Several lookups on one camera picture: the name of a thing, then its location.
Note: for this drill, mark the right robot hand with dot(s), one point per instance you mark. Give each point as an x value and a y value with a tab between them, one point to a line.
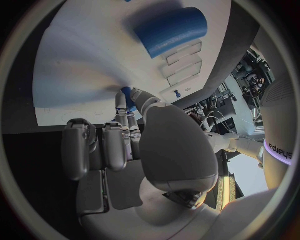
173	150

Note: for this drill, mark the blue peg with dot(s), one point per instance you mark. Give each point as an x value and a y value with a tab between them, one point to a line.
128	99

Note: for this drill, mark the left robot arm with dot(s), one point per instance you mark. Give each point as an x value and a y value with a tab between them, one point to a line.
234	143

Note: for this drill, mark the white task board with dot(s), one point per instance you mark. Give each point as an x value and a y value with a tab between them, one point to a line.
98	63

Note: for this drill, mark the small blue plug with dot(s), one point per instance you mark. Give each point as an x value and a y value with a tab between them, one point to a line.
177	93

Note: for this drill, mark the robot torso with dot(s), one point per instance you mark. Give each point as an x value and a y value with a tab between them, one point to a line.
278	116

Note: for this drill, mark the large blue cylinder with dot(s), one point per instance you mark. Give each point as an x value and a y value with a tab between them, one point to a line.
171	31

